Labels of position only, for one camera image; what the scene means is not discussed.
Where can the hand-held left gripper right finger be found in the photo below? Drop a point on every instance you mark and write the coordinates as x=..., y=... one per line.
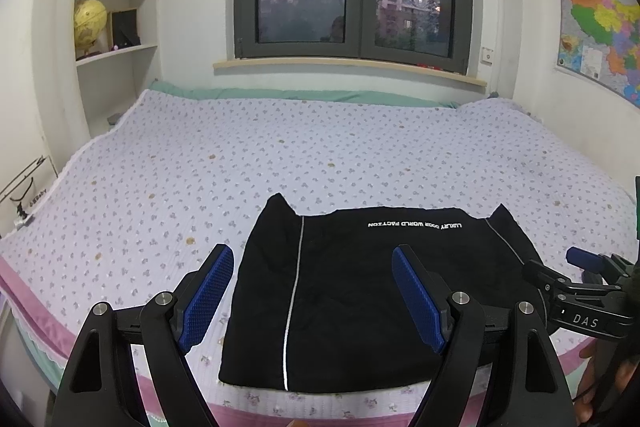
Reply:
x=417, y=302

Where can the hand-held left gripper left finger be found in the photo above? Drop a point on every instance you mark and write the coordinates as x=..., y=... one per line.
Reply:
x=207, y=302

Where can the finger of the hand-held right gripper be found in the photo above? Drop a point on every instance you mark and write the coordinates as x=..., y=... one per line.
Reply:
x=545, y=279
x=585, y=258

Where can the black jacket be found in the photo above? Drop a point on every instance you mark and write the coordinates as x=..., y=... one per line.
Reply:
x=350, y=297

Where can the person's right hand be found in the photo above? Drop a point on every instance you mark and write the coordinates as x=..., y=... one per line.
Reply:
x=627, y=377

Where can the floral quilted bedspread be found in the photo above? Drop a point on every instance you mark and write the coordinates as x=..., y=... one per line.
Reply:
x=250, y=147

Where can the pink bed skirt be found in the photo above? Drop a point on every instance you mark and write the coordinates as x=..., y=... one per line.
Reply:
x=45, y=322

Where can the mint green bed sheet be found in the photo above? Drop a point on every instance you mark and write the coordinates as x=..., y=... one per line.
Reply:
x=300, y=94

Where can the white bookshelf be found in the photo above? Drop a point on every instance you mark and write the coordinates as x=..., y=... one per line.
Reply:
x=135, y=82

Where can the wooden window sill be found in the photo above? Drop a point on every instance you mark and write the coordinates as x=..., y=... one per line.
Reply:
x=350, y=68

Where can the yellow globe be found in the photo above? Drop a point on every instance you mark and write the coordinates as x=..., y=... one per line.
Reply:
x=90, y=22

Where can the black ink wall decal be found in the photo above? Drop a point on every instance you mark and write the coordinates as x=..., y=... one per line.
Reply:
x=22, y=202

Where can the white wall switch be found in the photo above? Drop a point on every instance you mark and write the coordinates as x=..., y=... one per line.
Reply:
x=487, y=56

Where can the colourful wall map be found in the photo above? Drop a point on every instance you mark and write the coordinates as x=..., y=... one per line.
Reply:
x=600, y=17

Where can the black picture frame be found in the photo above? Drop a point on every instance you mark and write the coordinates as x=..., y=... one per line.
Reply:
x=124, y=27

